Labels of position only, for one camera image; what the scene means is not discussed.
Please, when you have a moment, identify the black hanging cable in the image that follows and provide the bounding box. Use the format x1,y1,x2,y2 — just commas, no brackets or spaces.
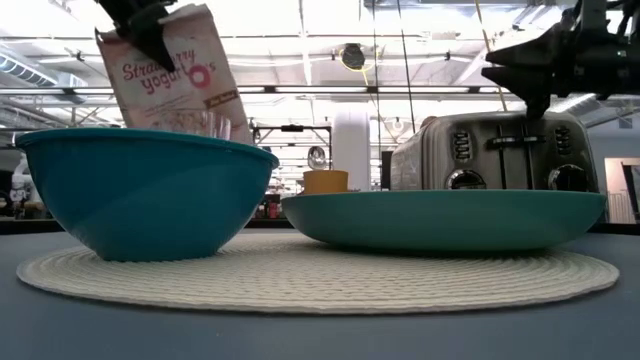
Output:
370,0,382,191
396,0,416,134

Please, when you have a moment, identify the pink strawberry yogurt cereal box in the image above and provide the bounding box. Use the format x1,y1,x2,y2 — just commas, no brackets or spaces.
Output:
94,3,254,146

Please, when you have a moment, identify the clear drinking glass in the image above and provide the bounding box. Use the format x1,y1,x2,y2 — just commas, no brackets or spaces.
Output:
160,109,234,141

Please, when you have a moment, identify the yellow-orange cup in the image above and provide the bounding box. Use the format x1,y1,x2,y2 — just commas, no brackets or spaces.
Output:
302,169,350,196

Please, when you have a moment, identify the stainless steel toaster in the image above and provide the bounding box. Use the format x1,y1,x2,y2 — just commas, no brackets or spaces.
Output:
389,110,600,194

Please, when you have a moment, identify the black ceiling cable reel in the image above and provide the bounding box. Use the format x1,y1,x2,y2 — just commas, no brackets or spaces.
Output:
341,43,367,71

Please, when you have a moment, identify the teal plate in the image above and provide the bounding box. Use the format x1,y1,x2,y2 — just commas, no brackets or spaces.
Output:
280,188,608,253

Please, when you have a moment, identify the blue plastic bowl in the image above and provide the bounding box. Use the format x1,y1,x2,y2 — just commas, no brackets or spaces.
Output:
14,127,280,263

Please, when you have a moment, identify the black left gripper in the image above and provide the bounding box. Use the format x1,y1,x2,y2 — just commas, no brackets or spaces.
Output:
94,0,179,74

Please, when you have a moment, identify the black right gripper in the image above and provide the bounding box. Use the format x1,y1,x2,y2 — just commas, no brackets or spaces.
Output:
481,19,640,121

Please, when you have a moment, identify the silver hanging lamp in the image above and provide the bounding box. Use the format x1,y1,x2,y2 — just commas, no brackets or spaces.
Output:
307,145,329,171

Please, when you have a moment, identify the white background machine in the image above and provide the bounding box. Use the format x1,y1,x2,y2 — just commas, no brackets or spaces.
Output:
9,152,44,219

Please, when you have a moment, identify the cream woven round placemat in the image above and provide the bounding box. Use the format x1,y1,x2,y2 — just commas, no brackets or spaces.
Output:
15,232,621,316

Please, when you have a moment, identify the black metal rack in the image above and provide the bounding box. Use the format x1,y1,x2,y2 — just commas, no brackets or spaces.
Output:
252,124,334,194

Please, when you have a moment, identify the yellow hanging cable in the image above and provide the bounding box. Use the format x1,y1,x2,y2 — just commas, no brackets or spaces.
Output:
473,0,509,112

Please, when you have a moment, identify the white pillar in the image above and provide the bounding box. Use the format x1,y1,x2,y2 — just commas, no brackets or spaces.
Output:
332,112,372,192

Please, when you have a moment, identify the black table border rail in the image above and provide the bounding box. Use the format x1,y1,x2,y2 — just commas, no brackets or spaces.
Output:
0,218,640,236

